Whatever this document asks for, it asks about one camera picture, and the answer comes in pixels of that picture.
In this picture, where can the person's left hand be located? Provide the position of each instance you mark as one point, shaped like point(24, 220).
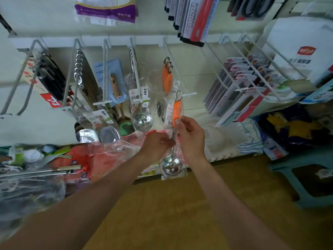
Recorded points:
point(155, 147)

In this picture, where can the person's right hand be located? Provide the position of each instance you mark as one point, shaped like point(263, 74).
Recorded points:
point(191, 138)

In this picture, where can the steel spatula with label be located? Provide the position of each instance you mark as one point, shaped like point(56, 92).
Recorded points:
point(108, 133)

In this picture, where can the blue card utensil packet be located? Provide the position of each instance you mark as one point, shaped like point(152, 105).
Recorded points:
point(106, 73)

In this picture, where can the person's left forearm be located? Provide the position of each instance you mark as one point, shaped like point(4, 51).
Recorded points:
point(78, 211)

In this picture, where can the person's right forearm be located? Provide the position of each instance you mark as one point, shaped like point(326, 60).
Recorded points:
point(239, 211)

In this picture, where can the yellow white printed packet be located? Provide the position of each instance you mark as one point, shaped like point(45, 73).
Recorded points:
point(150, 171)

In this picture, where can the hanging steel ladle packets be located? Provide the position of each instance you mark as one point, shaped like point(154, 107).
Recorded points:
point(143, 121)

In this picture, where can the red plastic wrapped packets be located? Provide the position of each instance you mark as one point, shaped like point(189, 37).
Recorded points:
point(104, 158)

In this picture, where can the row of scissors packets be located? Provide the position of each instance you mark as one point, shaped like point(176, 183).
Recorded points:
point(234, 86)

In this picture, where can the blue white cloth packet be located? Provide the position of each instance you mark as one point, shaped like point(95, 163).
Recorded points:
point(270, 148)

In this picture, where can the yellow purple packet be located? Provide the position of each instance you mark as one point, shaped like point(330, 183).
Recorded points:
point(291, 127)

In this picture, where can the teal plastic stool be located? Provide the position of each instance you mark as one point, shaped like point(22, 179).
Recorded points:
point(302, 164)

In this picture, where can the large steel strainer ladle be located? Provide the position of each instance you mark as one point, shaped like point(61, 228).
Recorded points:
point(41, 171)

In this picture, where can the row of hanging flat packets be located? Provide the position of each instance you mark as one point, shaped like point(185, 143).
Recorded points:
point(195, 20)

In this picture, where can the hanging black tool packets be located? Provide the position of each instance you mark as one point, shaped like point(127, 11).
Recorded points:
point(49, 80)

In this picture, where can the blue red printed box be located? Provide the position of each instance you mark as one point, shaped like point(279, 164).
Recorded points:
point(320, 93)

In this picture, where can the white bag red label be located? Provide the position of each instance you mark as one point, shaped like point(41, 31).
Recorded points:
point(299, 54)

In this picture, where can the pile of plastic wrapped utensils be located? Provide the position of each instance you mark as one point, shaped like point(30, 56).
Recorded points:
point(26, 195)

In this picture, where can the black scissors grey card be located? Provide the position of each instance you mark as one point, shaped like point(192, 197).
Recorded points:
point(249, 6)

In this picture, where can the white purple bag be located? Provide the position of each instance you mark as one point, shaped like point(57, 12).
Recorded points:
point(104, 10)

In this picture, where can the black wall divider strip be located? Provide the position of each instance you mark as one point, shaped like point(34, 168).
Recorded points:
point(6, 24)

